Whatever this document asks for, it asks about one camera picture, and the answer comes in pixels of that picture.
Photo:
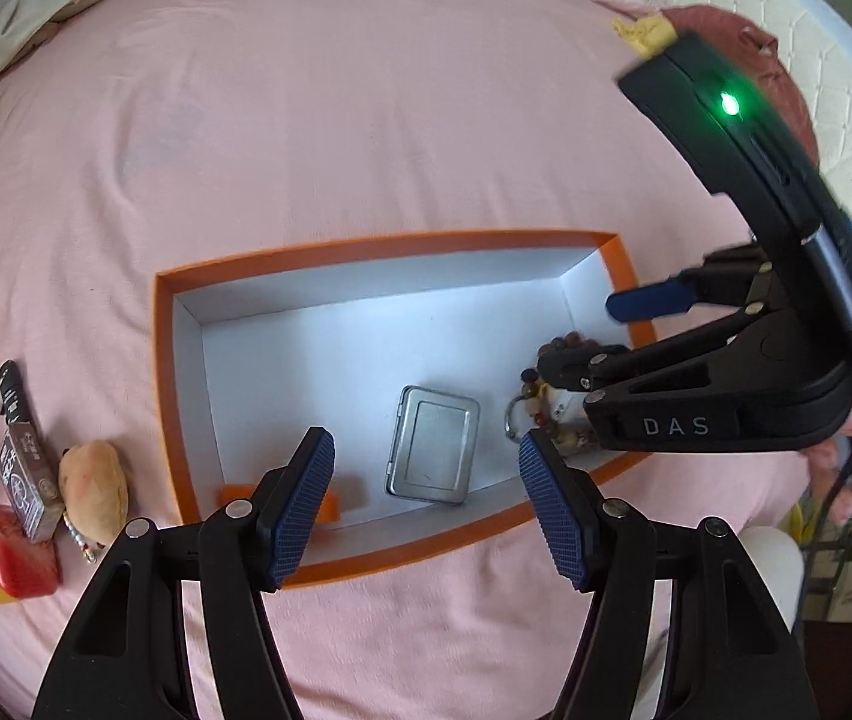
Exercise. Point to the yellow pillow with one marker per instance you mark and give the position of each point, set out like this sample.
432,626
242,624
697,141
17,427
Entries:
647,34

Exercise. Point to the small orange flat piece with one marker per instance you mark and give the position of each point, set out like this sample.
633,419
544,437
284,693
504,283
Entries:
235,495

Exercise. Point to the silver metal tin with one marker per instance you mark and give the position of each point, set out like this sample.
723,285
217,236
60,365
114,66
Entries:
430,442

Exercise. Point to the black clip-on gadget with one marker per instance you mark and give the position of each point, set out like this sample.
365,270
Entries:
12,390

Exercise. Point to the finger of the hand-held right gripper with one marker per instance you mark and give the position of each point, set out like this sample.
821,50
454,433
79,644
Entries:
643,301
621,367

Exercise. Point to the red plastic box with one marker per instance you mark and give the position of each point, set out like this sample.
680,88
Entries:
13,562

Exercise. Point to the maroon pillow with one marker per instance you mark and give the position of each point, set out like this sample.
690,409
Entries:
756,45

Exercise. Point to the tan plush toy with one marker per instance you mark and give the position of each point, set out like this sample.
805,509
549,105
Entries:
96,487

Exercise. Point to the grey playing card box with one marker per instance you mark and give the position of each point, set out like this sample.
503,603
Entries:
25,480

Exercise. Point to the orange cardboard box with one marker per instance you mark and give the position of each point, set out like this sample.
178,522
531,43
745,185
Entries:
321,345

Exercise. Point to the white quilted headboard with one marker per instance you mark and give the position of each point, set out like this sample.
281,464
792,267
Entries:
831,90

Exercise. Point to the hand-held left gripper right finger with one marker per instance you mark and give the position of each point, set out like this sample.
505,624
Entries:
557,517

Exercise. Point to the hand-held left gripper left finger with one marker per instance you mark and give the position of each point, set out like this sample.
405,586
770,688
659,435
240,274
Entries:
302,510

